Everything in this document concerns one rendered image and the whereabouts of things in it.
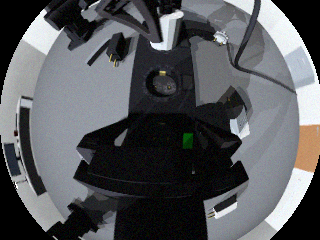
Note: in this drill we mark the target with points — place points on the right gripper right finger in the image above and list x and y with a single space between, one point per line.
221 145

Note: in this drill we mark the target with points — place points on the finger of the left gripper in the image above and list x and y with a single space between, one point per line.
113 10
176 4

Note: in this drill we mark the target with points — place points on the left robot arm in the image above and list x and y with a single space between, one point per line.
60 15

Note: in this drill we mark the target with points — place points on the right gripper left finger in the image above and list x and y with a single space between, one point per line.
108 135

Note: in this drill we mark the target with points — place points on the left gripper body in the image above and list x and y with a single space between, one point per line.
85 4

